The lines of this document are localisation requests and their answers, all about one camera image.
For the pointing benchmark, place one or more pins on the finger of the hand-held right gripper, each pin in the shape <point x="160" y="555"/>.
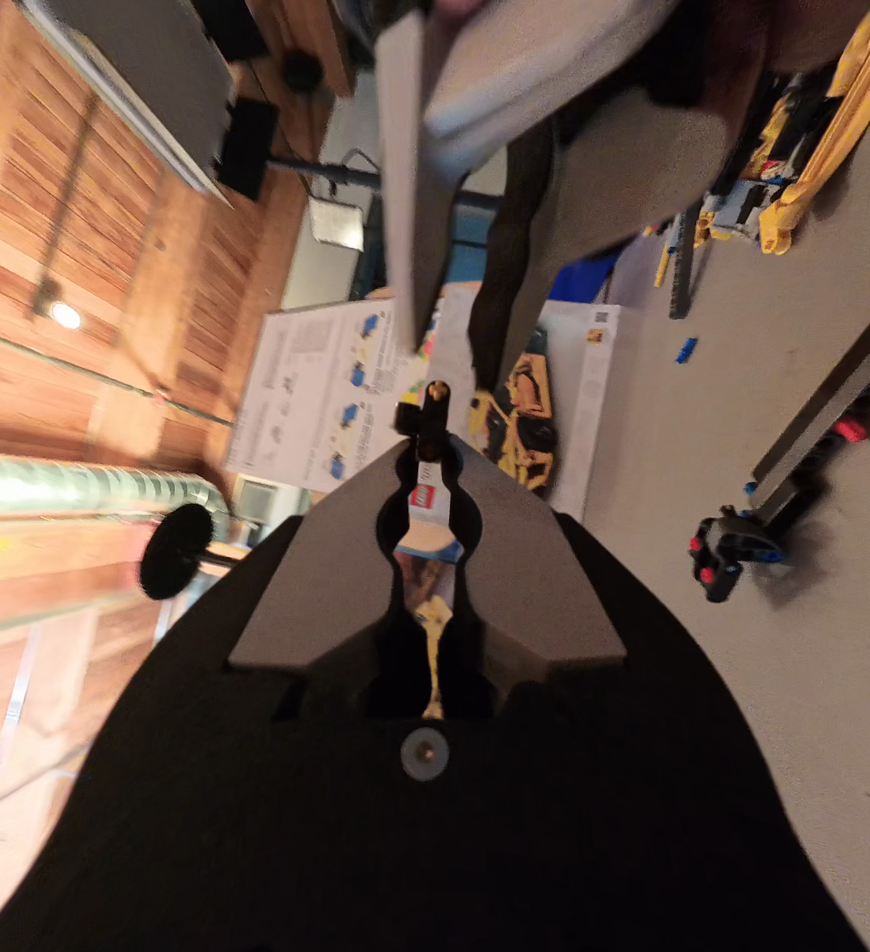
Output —
<point x="405" y="186"/>
<point x="628" y="178"/>

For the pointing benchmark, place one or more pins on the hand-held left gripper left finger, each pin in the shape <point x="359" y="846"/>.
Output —
<point x="308" y="595"/>

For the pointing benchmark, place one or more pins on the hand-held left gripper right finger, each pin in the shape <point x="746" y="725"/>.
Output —
<point x="546" y="595"/>

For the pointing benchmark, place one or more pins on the pile of brick pieces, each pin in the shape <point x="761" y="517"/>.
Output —
<point x="814" y="149"/>

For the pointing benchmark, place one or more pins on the small yellow black connector assembly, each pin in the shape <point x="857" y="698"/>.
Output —
<point x="427" y="424"/>

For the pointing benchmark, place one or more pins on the black grey brick chassis assembly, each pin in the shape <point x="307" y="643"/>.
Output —
<point x="814" y="424"/>

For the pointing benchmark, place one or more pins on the person's right hand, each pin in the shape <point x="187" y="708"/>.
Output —
<point x="814" y="33"/>

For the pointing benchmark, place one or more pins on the dark metal stand pole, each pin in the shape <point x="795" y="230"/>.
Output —
<point x="330" y="172"/>

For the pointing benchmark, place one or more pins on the white printed board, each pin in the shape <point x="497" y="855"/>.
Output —
<point x="336" y="223"/>

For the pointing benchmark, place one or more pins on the black round fixture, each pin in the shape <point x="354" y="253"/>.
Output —
<point x="302" y="71"/>

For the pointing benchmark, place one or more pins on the black square box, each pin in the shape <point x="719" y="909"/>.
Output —
<point x="247" y="149"/>

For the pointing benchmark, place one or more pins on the blue pin piece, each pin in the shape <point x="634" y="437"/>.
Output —
<point x="686" y="351"/>

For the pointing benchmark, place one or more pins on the white sheet with colourful print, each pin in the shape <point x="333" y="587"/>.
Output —
<point x="308" y="387"/>

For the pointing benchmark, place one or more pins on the ceiling spot light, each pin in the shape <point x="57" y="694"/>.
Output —
<point x="65" y="315"/>

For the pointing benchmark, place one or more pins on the silver ventilation duct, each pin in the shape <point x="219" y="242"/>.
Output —
<point x="93" y="483"/>

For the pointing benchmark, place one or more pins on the grey wall panel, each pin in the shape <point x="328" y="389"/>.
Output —
<point x="145" y="74"/>

